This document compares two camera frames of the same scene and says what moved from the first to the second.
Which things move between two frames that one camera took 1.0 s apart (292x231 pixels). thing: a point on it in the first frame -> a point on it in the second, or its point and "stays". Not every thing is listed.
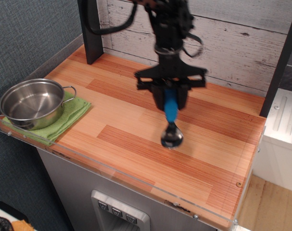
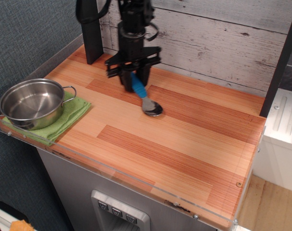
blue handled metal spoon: [172, 136] -> [150, 108]
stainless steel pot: [33, 104] stays
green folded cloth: [73, 109] stays
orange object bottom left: [21, 225] stays
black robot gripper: [171, 68] -> [133, 55]
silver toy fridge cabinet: [92, 200] stays
